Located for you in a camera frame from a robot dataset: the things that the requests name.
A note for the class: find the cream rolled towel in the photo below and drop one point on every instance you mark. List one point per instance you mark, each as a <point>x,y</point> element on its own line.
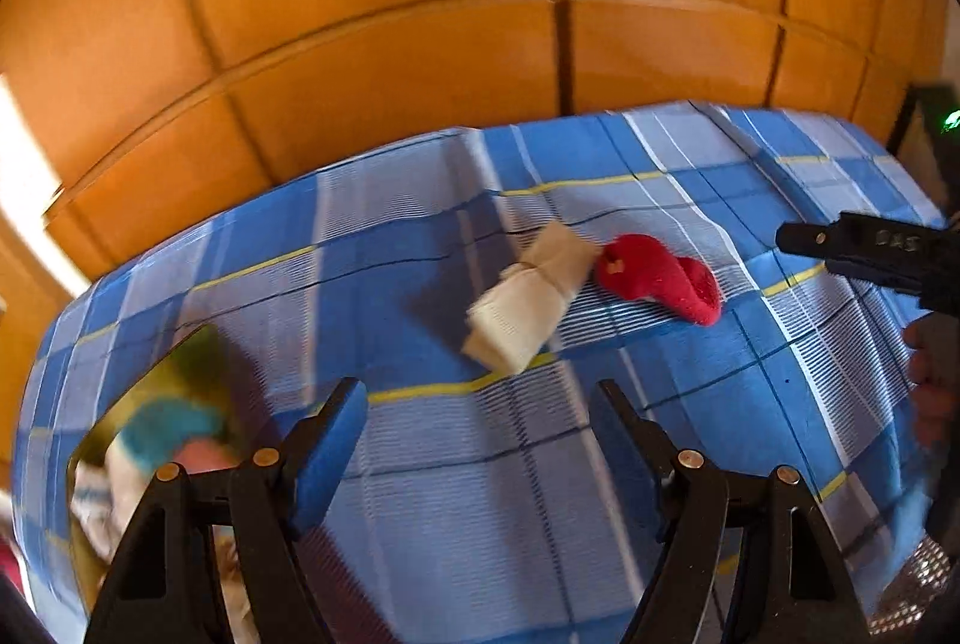
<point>511,322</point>

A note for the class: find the gold metal tray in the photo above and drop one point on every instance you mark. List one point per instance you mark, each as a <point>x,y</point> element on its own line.
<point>204,368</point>

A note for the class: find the red plush heart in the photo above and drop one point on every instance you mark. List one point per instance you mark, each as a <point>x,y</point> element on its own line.
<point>638,268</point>

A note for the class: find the white striped sock roll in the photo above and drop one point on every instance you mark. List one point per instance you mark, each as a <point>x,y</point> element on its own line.
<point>104,499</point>

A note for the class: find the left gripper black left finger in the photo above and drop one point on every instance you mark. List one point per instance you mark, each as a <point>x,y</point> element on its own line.
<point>163,585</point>

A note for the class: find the pink cloth pouch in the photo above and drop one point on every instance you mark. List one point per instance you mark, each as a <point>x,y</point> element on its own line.
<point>205,455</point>

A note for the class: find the right hand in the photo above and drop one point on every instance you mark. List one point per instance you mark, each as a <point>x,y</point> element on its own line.
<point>933,370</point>

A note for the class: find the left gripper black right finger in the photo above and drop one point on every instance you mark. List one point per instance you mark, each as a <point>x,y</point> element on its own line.
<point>681,511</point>

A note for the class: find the orange wooden wardrobe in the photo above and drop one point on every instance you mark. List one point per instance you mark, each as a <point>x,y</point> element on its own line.
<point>154,114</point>

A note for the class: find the blue plaid bed sheet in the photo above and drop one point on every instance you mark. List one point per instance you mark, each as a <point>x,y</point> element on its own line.
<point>478,509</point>

